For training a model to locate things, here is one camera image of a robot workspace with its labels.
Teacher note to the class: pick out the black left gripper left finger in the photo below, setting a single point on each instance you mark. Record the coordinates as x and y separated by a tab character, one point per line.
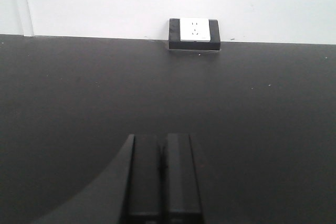
145	185

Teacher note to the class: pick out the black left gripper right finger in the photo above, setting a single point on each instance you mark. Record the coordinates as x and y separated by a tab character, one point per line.
180	183

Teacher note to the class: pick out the white socket in black box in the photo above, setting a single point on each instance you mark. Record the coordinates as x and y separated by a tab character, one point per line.
194	34

